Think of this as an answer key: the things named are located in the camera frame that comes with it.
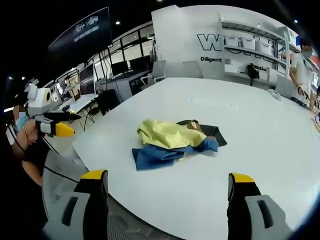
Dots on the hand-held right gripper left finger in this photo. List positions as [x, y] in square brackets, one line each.
[90, 200]

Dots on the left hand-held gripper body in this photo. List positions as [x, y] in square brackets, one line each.
[37, 101]

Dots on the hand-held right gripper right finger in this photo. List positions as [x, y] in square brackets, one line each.
[246, 197]

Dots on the black template mat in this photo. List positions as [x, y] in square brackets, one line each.
[216, 136]

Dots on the yellow and blue garment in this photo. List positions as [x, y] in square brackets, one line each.
[165, 136]

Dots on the person's left hand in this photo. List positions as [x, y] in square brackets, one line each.
[31, 126]

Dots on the white office desk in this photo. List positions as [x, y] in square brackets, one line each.
[83, 101]

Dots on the tall computer monitor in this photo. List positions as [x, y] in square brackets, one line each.
[87, 80]

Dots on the black computer tower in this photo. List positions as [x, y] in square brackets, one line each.
[110, 102]

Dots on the black computer monitor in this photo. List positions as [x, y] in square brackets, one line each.
[119, 68]
[140, 63]

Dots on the small white device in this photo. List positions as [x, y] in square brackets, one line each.
[274, 94]

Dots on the black bag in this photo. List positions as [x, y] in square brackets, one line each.
[253, 71]

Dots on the white storage box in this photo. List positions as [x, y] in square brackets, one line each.
[263, 47]
[246, 42]

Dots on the white metal shelving unit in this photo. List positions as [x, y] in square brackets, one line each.
[280, 37]

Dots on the large dark wall screen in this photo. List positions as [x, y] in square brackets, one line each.
[85, 30]

